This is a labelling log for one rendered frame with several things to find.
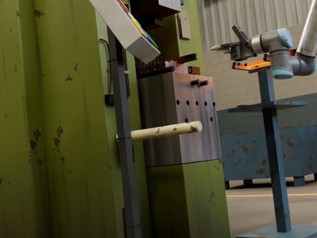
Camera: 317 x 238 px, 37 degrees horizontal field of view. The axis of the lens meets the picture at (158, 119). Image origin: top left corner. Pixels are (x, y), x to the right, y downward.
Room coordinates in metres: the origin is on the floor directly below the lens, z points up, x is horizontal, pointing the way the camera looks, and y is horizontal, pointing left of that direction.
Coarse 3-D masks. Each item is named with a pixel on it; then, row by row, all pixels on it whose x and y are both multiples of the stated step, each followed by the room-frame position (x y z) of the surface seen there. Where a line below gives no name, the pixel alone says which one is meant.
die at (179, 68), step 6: (174, 60) 2.42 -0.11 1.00; (150, 66) 2.39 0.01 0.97; (156, 66) 2.37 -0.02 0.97; (162, 66) 2.34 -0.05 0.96; (168, 66) 2.35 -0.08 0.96; (174, 66) 2.39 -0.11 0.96; (180, 66) 2.44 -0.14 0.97; (186, 66) 2.48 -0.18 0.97; (138, 72) 2.44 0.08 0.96; (180, 72) 2.43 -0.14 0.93; (186, 72) 2.48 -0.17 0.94
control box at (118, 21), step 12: (96, 0) 1.75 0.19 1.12; (108, 0) 1.74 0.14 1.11; (108, 12) 1.74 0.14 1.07; (120, 12) 1.73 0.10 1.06; (108, 24) 1.74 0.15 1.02; (120, 24) 1.73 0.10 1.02; (132, 24) 1.72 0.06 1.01; (120, 36) 1.73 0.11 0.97; (132, 36) 1.72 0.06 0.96; (132, 48) 1.77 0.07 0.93; (144, 48) 1.85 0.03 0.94; (156, 48) 1.99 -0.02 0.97; (144, 60) 1.99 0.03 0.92
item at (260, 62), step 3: (297, 48) 2.59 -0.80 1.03; (291, 51) 2.63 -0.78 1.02; (294, 51) 2.61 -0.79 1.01; (291, 54) 2.63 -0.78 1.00; (294, 54) 2.62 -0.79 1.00; (258, 60) 2.77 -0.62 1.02; (261, 60) 2.76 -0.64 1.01; (249, 63) 2.82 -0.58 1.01; (252, 63) 2.80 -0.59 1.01; (255, 63) 2.79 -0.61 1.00; (258, 63) 2.77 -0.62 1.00; (261, 63) 2.77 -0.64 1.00; (264, 63) 2.78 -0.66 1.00; (249, 66) 2.82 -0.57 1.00; (252, 66) 2.83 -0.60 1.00
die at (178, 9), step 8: (136, 0) 2.42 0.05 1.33; (144, 0) 2.39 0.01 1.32; (152, 0) 2.36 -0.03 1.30; (160, 0) 2.35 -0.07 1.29; (168, 0) 2.40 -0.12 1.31; (176, 0) 2.46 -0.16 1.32; (136, 8) 2.42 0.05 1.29; (144, 8) 2.39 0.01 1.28; (152, 8) 2.39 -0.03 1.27; (160, 8) 2.40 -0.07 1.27; (168, 8) 2.41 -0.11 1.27; (176, 8) 2.46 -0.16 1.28; (136, 16) 2.49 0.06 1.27; (144, 16) 2.50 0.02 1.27
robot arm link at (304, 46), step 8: (312, 8) 2.04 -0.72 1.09; (312, 16) 2.05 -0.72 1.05; (312, 24) 2.06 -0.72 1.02; (304, 32) 2.10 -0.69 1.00; (312, 32) 2.07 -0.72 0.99; (304, 40) 2.10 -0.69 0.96; (312, 40) 2.08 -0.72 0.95; (304, 48) 2.11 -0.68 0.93; (312, 48) 2.10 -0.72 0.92; (296, 56) 2.13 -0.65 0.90; (304, 56) 2.12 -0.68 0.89; (312, 56) 2.12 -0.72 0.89; (304, 64) 2.12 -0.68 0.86; (312, 64) 2.15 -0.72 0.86; (304, 72) 2.15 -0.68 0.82; (312, 72) 2.18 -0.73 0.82
